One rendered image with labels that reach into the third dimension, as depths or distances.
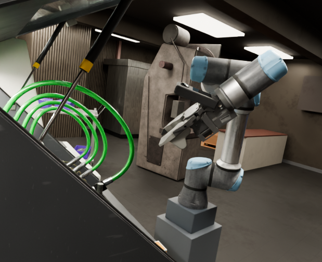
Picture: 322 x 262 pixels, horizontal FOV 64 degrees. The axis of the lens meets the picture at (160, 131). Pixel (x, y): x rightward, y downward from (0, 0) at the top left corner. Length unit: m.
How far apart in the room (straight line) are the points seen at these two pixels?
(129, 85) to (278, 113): 4.02
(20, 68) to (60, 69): 5.14
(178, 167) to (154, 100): 1.19
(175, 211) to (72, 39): 5.50
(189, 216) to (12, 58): 0.99
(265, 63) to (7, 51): 0.90
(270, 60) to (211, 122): 0.20
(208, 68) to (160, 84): 3.59
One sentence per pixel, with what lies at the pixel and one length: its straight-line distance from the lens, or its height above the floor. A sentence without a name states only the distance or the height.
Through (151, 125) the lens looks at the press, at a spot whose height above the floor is 0.81.
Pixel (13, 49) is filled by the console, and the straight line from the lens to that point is 1.16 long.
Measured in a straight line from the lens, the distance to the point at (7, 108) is 0.79.
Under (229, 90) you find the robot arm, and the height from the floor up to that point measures 1.46.
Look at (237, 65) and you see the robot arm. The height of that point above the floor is 1.53.
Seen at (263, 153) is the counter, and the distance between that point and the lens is 6.33.
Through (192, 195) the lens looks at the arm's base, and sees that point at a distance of 1.28.
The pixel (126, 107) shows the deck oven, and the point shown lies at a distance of 6.82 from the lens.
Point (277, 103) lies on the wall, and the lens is 7.64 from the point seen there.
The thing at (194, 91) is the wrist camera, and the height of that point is 1.45.
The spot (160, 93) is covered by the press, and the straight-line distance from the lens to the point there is 4.32.
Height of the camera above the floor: 1.44
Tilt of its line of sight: 9 degrees down
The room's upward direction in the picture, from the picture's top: 8 degrees clockwise
